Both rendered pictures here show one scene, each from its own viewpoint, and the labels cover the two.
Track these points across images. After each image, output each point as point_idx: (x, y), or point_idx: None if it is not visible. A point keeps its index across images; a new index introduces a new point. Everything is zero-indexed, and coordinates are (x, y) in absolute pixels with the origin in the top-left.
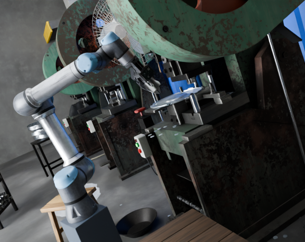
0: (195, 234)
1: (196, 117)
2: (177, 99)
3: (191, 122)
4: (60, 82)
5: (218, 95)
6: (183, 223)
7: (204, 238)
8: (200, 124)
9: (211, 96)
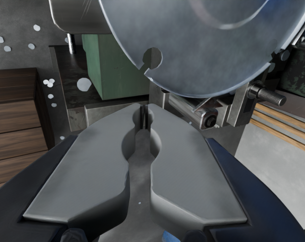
0: (14, 153)
1: (158, 99)
2: (209, 26)
3: (152, 57)
4: None
5: (231, 123)
6: (6, 124)
7: (21, 164)
8: (149, 96)
9: (239, 91)
